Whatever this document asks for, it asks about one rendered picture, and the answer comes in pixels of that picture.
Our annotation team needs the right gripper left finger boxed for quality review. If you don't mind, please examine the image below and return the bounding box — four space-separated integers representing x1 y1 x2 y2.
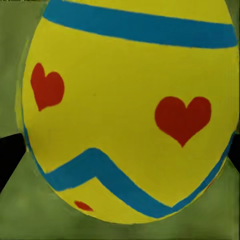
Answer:
0 133 26 193

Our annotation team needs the easter egg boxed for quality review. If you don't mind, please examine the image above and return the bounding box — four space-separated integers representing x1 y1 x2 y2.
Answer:
21 0 240 225

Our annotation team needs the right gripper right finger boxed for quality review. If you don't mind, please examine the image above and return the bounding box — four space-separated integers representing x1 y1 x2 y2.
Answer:
228 134 240 173

